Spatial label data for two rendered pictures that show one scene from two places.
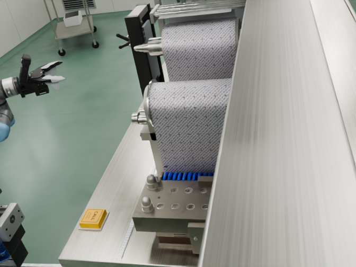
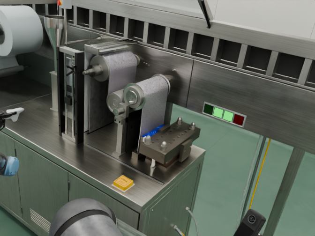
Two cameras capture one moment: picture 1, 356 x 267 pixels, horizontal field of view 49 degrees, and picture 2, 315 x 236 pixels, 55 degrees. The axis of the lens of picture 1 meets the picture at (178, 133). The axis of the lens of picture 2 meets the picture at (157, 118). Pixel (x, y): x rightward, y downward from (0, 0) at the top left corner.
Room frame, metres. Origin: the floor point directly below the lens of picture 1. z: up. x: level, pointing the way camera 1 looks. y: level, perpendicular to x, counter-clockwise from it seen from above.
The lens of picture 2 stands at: (0.56, 1.46, 1.86)
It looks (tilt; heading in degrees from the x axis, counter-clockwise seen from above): 26 degrees down; 284
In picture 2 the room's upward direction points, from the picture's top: 7 degrees clockwise
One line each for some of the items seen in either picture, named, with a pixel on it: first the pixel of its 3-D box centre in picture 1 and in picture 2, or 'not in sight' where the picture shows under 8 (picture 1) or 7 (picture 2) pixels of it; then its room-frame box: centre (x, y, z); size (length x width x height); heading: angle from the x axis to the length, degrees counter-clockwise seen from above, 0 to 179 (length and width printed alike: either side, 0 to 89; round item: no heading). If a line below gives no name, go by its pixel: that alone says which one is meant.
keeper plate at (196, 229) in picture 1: (208, 239); (185, 150); (0.74, -0.03, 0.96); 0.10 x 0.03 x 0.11; 73
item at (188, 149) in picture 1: (196, 151); (153, 116); (0.96, -0.05, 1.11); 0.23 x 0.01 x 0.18; 73
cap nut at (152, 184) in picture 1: (151, 180); (148, 139); (0.93, 0.11, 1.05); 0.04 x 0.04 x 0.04
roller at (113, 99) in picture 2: not in sight; (129, 97); (1.13, -0.09, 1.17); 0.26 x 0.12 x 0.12; 73
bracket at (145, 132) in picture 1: (154, 149); (120, 130); (1.10, 0.09, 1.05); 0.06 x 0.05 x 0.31; 73
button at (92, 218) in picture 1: (93, 217); (123, 182); (0.97, 0.33, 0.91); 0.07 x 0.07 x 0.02; 73
